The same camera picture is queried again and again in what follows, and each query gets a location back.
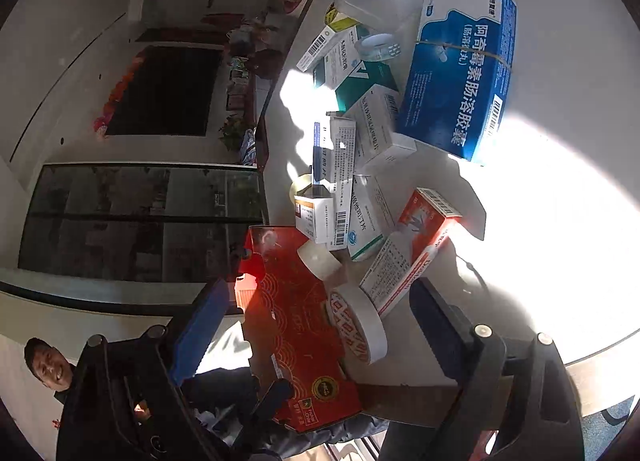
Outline white television bench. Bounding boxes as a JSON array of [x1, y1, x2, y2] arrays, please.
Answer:
[[220, 11, 273, 169]]

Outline red cardboard box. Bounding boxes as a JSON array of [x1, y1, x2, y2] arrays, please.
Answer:
[[235, 225, 468, 436]]

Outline small white tape roll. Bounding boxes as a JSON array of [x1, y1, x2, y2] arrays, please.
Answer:
[[296, 240, 344, 280]]

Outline black television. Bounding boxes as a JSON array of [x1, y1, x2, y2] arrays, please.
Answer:
[[104, 45, 224, 138]]

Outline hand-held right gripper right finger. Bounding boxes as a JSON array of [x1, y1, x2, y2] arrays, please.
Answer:
[[409, 277, 586, 461]]

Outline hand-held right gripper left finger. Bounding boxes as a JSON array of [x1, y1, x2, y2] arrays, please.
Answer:
[[55, 278, 236, 461]]

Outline white medicine box blue stripe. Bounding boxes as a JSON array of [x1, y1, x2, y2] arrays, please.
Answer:
[[311, 114, 358, 251]]

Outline glass display cabinet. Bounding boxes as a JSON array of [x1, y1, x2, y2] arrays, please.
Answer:
[[19, 162, 268, 284]]

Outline red flower garland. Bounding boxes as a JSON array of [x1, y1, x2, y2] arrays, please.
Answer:
[[92, 52, 147, 139]]

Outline small white orange medicine box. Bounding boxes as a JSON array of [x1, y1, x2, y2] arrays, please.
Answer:
[[293, 192, 335, 245]]

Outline white tape roll red print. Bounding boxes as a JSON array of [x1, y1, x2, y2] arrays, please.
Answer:
[[326, 282, 389, 366]]

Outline white medicine box blue text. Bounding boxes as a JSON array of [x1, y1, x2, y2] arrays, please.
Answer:
[[296, 24, 363, 73]]

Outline red white medicine box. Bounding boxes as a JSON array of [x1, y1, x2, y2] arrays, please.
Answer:
[[359, 186, 465, 318]]

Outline person's head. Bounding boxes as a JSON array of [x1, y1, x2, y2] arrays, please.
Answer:
[[24, 337, 76, 394]]

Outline clear tape roll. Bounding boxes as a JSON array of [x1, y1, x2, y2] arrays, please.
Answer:
[[356, 32, 405, 62]]

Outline green white medicine box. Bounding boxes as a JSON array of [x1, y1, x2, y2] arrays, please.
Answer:
[[334, 60, 419, 168]]

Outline teal white medicine box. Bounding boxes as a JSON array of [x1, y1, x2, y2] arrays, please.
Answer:
[[312, 57, 351, 90]]

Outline large blue medicine box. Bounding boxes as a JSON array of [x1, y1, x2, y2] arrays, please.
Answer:
[[394, 0, 519, 165]]

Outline dark red bag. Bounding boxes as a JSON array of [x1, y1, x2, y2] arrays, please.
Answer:
[[247, 48, 286, 79]]

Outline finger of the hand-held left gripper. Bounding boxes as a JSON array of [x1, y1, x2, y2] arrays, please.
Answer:
[[235, 378, 297, 448]]

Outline potted plant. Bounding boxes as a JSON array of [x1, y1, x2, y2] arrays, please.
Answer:
[[220, 114, 251, 152]]

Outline striped clothes pile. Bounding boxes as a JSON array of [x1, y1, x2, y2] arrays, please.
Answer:
[[239, 128, 258, 167]]

